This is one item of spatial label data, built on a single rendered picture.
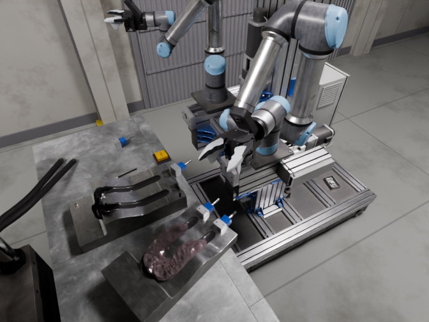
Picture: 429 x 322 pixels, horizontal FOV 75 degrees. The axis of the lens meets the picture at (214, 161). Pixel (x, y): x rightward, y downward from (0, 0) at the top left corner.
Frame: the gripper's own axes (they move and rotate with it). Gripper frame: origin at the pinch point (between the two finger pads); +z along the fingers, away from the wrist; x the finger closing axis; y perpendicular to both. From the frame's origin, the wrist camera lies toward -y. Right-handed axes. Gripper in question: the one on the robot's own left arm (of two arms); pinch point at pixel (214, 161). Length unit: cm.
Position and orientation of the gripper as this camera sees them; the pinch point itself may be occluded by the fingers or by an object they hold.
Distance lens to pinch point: 69.8
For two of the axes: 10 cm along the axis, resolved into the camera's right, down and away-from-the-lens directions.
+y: 1.1, 7.6, 6.4
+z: -6.0, 5.6, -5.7
